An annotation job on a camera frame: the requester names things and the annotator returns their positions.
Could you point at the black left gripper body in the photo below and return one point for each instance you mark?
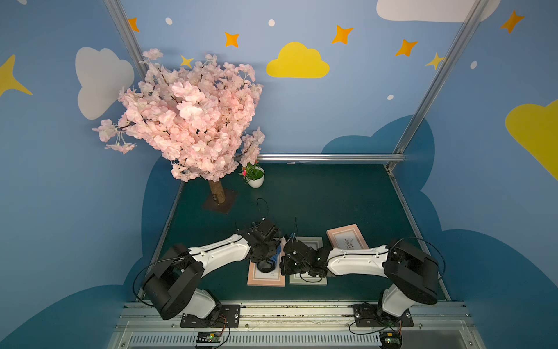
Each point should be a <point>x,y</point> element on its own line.
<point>267,255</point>

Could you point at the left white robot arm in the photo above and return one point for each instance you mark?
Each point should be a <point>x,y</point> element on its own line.
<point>172,283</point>

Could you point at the pink blossom artificial tree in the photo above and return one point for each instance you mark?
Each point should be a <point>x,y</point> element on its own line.
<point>197,118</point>

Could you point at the grey-green picture frame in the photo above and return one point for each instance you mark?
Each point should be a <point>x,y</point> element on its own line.
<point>305,279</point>

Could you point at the white pot with plant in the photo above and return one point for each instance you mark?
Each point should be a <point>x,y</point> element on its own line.
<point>253,175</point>

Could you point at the blue black-edged cloth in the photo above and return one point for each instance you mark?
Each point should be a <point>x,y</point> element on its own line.
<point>270,264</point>

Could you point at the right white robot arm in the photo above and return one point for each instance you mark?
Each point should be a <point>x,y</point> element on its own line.
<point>413,273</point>

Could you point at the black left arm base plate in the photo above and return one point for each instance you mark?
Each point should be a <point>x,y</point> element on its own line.
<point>223,314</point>

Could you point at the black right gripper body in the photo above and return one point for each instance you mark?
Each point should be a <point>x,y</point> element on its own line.
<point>290,255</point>

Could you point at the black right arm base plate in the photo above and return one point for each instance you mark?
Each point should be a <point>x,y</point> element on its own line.
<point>371,315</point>

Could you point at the pink picture frame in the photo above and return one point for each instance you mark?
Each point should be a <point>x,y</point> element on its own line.
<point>274,279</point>
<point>348,237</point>

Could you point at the aluminium mounting rail front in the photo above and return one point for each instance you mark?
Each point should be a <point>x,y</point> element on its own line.
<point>297,324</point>

